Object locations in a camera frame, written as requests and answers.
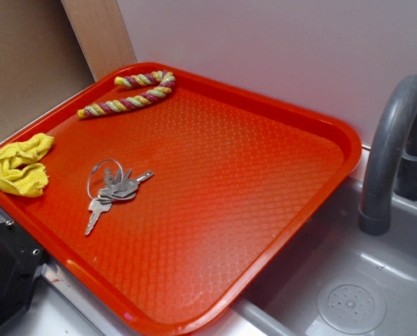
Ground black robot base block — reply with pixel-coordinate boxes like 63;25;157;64
0;220;46;332

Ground red plastic tray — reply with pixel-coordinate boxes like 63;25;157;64
0;69;361;335

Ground grey plastic sink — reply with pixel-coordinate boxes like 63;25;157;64
231;174;417;336

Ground light wooden board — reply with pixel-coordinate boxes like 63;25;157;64
62;0;137;81

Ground grey curved faucet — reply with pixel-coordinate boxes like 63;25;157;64
358;74;417;236

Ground yellow crumpled cloth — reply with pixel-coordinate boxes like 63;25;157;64
0;133;55;198

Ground twisted multicolour rope toy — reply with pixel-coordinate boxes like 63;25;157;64
76;70;176;119

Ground silver keys on ring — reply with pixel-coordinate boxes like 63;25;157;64
85;159;155;236

